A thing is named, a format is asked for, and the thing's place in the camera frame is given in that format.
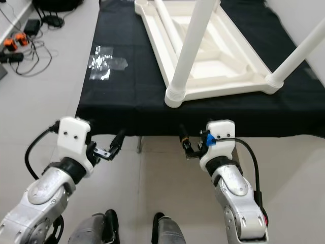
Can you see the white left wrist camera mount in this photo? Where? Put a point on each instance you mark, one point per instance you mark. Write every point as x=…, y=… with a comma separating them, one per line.
x=76, y=140

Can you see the black tablecloth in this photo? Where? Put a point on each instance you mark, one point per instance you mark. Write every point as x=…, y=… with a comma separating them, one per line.
x=122, y=101

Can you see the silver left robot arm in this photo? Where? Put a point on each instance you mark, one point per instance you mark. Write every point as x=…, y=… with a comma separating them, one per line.
x=40, y=198

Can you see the grey robot foot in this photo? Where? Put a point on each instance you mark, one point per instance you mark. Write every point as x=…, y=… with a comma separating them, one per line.
x=170, y=230
x=94, y=229

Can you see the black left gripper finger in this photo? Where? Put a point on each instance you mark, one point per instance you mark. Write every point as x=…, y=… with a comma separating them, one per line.
x=118, y=142

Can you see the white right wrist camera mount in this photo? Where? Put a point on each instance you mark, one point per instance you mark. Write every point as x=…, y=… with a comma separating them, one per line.
x=218, y=142

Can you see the black power adapter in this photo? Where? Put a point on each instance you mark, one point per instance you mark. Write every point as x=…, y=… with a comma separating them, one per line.
x=32, y=26

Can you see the grey left robot foot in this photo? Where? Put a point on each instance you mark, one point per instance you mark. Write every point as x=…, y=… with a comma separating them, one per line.
x=94, y=229

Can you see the black round device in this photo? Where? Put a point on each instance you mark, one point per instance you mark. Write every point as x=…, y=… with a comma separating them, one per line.
x=52, y=22

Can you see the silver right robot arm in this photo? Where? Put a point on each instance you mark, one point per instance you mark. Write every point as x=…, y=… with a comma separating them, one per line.
x=241, y=203

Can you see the white plastic children table top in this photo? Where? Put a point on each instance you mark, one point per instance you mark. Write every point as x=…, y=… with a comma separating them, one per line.
x=218, y=71

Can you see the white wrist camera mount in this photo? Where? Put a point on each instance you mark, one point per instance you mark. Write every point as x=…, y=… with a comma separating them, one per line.
x=76, y=140
x=218, y=142

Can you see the orange black device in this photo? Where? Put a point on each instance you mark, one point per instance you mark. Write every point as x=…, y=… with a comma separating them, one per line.
x=9, y=44
x=22, y=39

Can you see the black power strip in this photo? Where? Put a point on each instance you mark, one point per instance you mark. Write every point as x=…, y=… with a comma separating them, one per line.
x=11, y=57

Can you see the grey right robot foot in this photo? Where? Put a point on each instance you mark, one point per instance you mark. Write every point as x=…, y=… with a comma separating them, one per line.
x=170, y=230

